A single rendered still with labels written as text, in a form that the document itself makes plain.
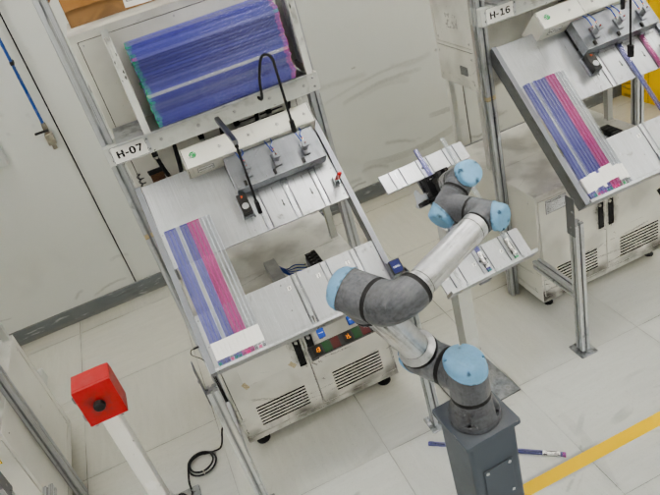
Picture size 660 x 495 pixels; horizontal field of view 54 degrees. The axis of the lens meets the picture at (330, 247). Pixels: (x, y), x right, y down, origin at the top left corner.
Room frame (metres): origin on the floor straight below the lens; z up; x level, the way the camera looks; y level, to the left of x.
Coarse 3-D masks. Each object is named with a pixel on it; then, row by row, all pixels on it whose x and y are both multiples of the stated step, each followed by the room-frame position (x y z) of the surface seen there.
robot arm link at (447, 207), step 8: (448, 184) 1.55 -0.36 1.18; (456, 184) 1.54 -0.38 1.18; (440, 192) 1.55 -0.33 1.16; (448, 192) 1.53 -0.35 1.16; (456, 192) 1.52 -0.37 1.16; (464, 192) 1.53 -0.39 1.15; (440, 200) 1.52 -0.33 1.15; (448, 200) 1.51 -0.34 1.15; (456, 200) 1.49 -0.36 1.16; (464, 200) 1.48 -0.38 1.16; (432, 208) 1.52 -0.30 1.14; (440, 208) 1.50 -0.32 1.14; (448, 208) 1.49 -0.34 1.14; (456, 208) 1.47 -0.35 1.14; (432, 216) 1.50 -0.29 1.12; (440, 216) 1.49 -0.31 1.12; (448, 216) 1.48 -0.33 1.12; (456, 216) 1.47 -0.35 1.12; (440, 224) 1.51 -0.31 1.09; (448, 224) 1.48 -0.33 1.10
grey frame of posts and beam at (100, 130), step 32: (32, 0) 2.12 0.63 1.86; (64, 64) 2.12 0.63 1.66; (256, 96) 2.21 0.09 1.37; (288, 96) 2.23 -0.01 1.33; (320, 96) 2.29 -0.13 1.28; (96, 128) 2.12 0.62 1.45; (192, 128) 2.16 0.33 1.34; (320, 128) 2.28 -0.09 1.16; (128, 192) 2.12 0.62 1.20; (352, 224) 2.28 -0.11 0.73; (160, 256) 2.13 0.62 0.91; (416, 320) 1.80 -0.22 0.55; (224, 416) 1.65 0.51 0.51; (256, 480) 1.64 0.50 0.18
